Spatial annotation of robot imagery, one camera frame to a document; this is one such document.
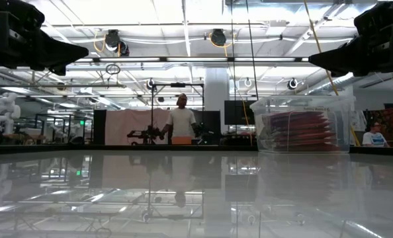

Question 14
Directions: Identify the hanging cable loop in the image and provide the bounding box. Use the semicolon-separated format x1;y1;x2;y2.
105;63;121;75

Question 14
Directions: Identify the standing person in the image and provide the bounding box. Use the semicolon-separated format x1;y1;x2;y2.
161;93;197;145

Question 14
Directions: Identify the white humanoid robot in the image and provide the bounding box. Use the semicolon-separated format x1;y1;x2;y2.
0;92;21;135

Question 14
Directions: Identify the seated person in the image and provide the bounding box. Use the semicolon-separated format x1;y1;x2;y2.
361;121;391;148

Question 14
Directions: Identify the black wall monitor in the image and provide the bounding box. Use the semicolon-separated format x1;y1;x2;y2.
224;100;259;126

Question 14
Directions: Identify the pink board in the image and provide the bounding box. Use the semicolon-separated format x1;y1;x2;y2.
105;108;171;145

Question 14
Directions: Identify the white pillar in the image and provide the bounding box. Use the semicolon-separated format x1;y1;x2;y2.
204;67;230;112

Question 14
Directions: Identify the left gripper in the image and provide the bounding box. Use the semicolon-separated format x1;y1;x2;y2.
0;0;89;76

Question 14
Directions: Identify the orange box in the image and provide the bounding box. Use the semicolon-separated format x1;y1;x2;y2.
171;136;193;145

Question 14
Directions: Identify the long ceiling light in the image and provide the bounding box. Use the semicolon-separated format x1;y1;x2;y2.
67;56;310;63

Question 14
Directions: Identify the dark patterned board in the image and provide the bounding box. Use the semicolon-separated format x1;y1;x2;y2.
365;108;393;141

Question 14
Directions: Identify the black hanging cable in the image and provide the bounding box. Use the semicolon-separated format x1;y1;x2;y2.
230;0;237;100
245;0;259;100

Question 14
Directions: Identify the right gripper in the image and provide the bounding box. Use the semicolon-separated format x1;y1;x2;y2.
308;0;393;77

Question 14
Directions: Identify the black frame stand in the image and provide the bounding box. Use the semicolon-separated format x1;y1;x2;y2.
151;82;205;145

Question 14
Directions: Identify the clear plastic bin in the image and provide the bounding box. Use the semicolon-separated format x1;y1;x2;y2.
249;95;357;155

